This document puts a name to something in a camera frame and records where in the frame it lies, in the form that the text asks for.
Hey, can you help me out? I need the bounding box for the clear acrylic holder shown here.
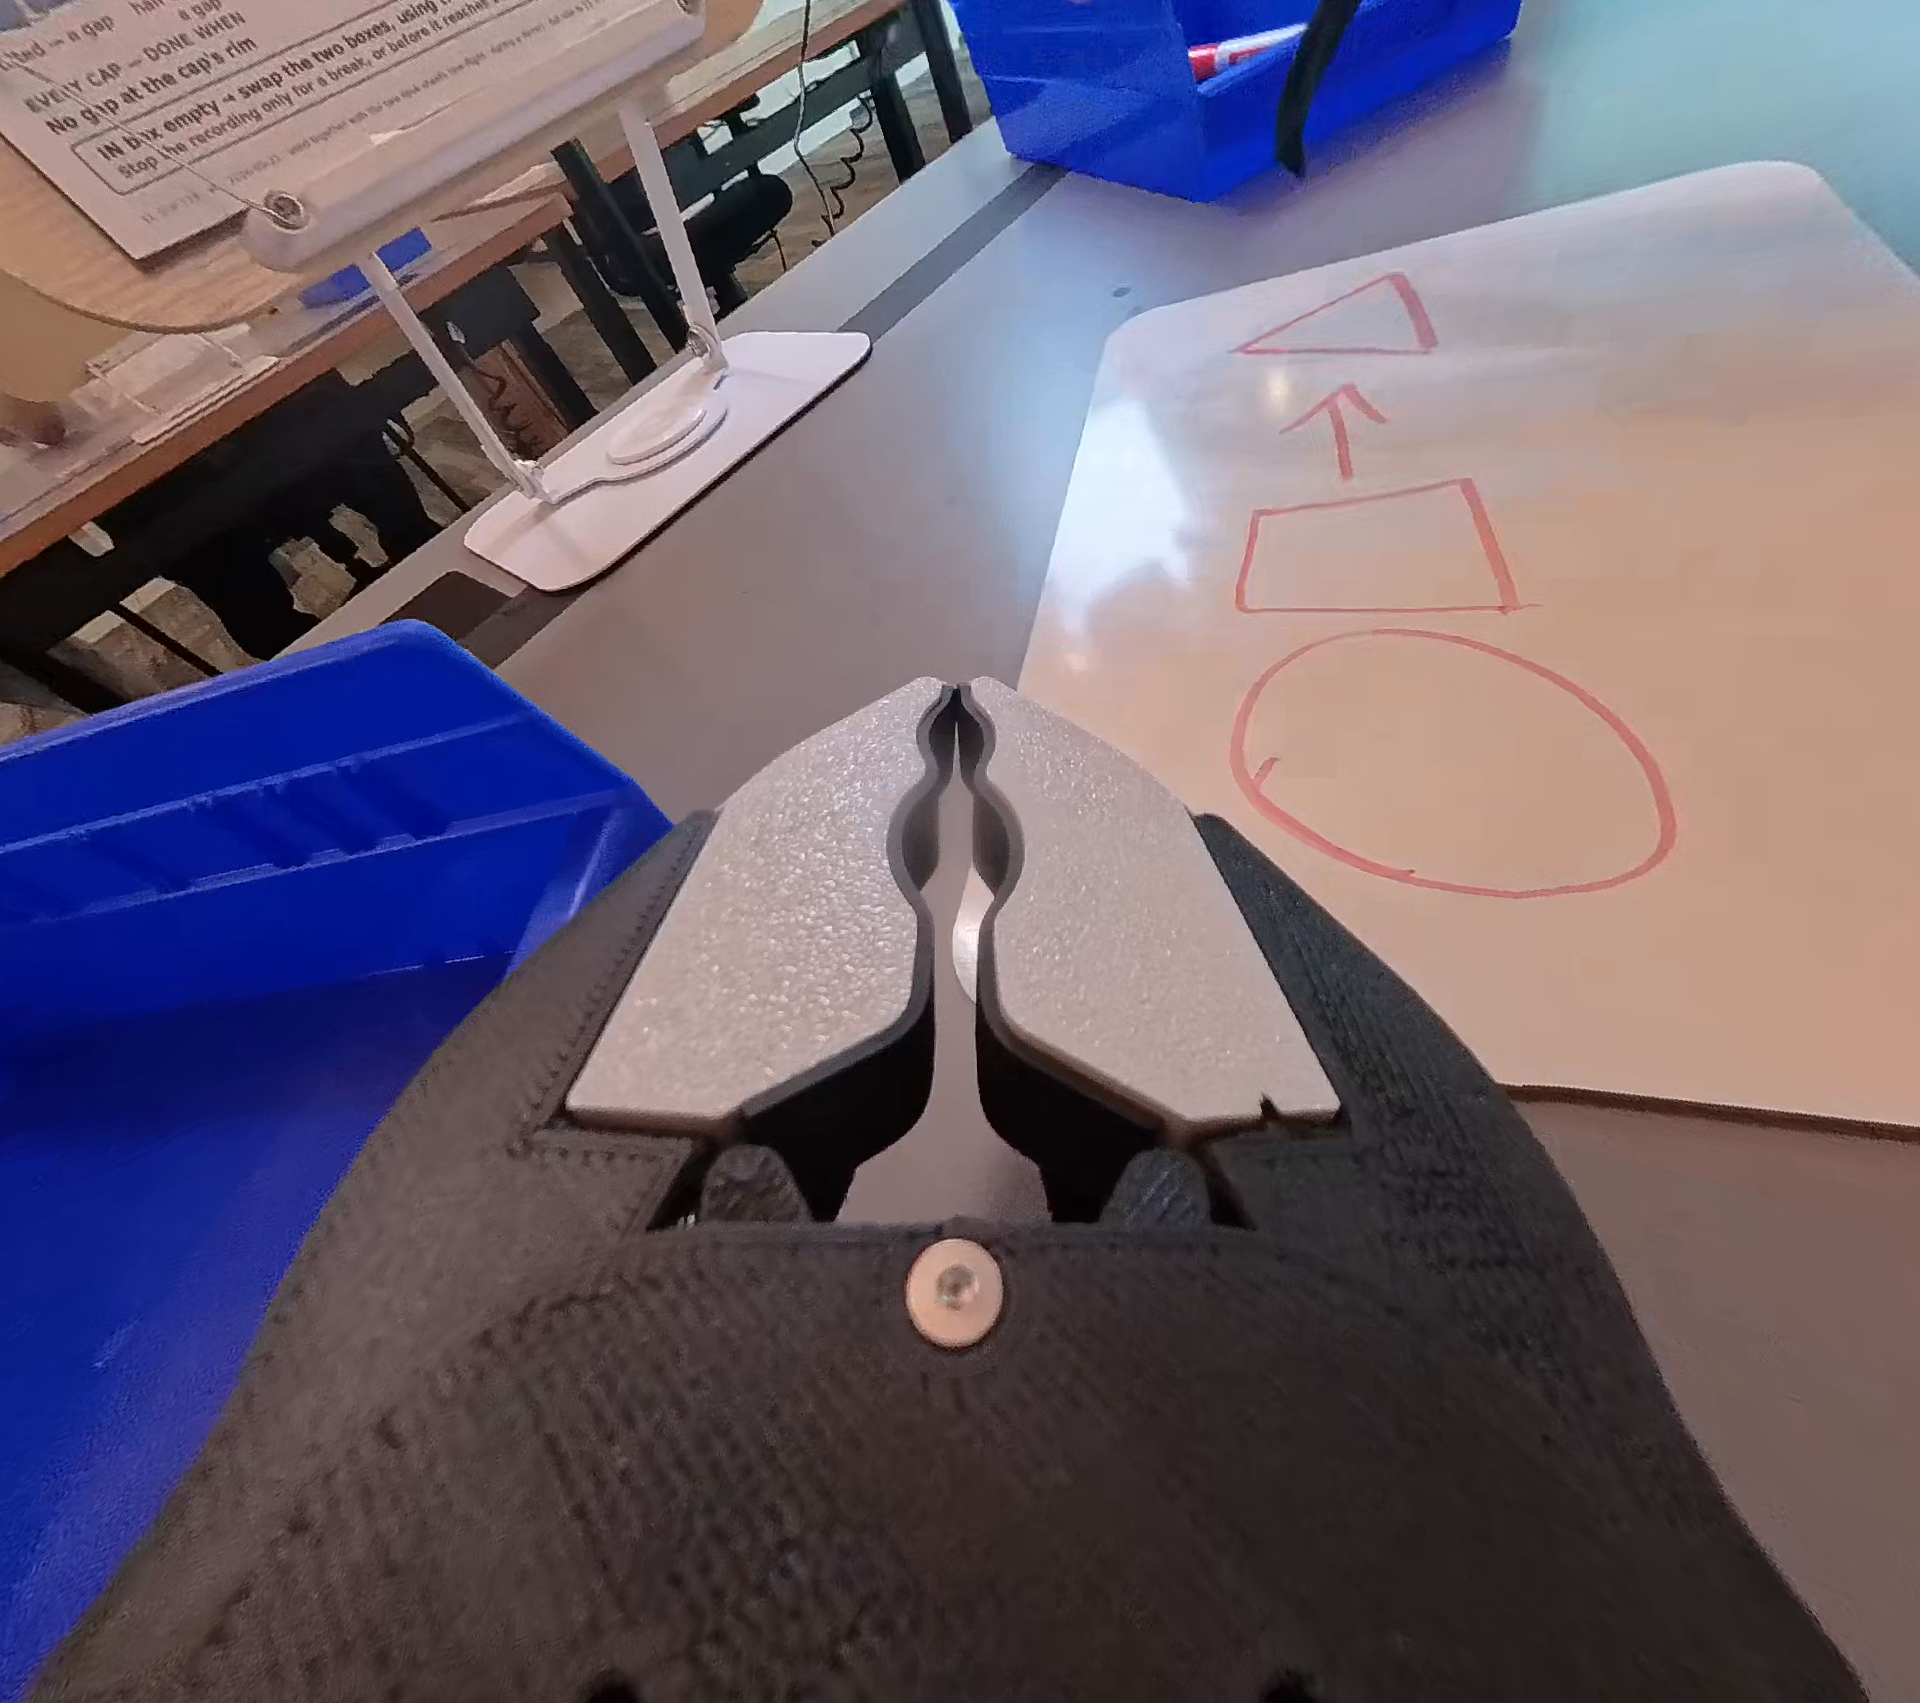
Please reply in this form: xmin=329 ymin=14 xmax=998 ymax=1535
xmin=72 ymin=324 xmax=252 ymax=424

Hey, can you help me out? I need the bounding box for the blue plastic bin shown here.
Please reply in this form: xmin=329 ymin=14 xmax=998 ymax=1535
xmin=943 ymin=0 xmax=1589 ymax=206
xmin=299 ymin=232 xmax=433 ymax=312
xmin=0 ymin=618 xmax=675 ymax=1703

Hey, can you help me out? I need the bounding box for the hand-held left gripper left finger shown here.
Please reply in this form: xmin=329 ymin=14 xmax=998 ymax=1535
xmin=565 ymin=678 xmax=964 ymax=1136

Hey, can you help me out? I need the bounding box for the black tape strip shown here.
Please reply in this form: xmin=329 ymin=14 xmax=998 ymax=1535
xmin=836 ymin=164 xmax=1073 ymax=344

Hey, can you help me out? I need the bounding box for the black office chair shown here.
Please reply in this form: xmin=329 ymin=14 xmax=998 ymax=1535
xmin=661 ymin=170 xmax=798 ymax=314

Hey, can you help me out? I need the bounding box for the white whiteboard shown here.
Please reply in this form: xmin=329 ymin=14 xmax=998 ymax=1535
xmin=1017 ymin=162 xmax=1920 ymax=1132

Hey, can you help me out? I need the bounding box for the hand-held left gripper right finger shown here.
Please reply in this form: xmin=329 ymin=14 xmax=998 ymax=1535
xmin=951 ymin=678 xmax=1345 ymax=1150

